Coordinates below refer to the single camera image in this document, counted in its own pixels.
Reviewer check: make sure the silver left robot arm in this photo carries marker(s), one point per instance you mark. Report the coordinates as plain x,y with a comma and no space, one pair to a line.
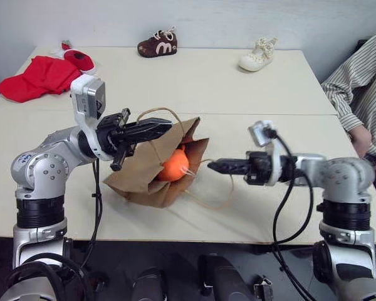
40,163

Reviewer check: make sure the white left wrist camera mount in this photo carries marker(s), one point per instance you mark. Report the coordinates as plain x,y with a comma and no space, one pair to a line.
87,94

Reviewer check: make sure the cream white plush shoe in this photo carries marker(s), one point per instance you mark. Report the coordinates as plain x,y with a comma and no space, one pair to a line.
257,58

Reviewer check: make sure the orange plush toy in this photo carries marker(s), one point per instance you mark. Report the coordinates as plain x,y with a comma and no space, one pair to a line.
174,166

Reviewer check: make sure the person in striped shirt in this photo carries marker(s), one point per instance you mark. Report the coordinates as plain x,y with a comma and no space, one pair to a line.
360,81

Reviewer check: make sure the brown plush shoe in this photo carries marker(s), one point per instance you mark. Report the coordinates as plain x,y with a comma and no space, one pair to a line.
158,47

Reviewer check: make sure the dark rounded shape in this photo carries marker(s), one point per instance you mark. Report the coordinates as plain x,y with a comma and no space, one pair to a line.
222,279
148,283

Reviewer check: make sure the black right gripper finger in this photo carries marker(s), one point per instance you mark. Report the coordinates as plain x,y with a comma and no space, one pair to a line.
228,163
233,171

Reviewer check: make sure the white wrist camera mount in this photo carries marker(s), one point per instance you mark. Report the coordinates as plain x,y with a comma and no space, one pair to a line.
277,164
87,94

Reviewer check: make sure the brown paper bag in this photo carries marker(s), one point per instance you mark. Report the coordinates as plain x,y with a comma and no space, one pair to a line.
138,175

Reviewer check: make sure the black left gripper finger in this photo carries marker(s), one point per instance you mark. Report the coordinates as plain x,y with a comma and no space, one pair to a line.
147,134
155,123

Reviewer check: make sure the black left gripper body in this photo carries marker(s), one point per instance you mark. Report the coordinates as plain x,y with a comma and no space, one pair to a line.
108,131

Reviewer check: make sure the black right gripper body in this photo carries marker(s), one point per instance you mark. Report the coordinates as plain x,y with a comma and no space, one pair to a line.
258,167

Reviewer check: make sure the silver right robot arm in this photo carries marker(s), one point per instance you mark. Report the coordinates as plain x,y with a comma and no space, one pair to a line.
344,175

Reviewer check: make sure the red cloth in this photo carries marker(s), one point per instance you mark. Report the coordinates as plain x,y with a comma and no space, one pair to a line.
37,78

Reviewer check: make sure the small metal bracket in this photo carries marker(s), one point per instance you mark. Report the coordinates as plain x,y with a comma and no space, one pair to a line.
263,288

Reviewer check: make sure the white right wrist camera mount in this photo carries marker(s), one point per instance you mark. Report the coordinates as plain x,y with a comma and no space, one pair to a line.
277,164

